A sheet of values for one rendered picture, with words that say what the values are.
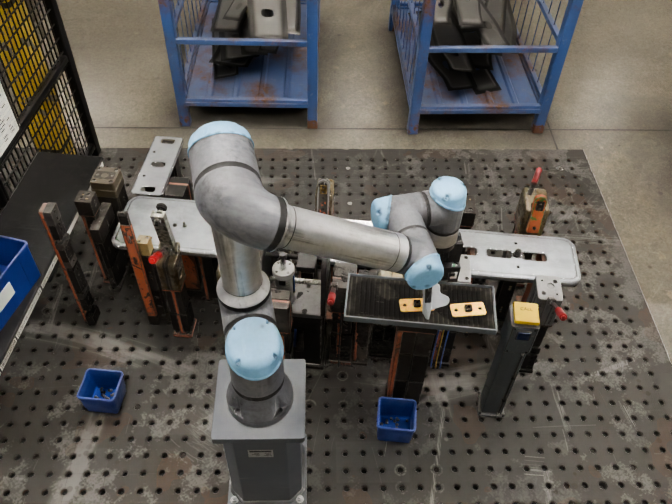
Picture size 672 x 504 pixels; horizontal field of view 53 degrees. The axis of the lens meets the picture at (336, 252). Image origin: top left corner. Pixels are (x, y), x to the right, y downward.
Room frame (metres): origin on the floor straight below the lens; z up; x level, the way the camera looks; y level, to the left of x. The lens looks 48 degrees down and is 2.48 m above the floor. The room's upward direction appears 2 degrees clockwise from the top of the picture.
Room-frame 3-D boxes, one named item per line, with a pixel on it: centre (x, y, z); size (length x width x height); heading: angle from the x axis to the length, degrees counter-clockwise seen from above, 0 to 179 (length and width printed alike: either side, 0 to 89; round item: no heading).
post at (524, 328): (1.01, -0.47, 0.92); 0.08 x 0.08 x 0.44; 86
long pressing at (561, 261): (1.38, -0.03, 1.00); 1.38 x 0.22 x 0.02; 86
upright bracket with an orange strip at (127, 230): (1.26, 0.57, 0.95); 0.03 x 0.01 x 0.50; 86
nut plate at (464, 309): (1.01, -0.33, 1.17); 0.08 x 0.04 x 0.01; 98
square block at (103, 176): (1.56, 0.72, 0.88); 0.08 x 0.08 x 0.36; 86
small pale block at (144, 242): (1.29, 0.55, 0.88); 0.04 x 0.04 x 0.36; 86
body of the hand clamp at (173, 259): (1.25, 0.47, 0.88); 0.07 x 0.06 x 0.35; 176
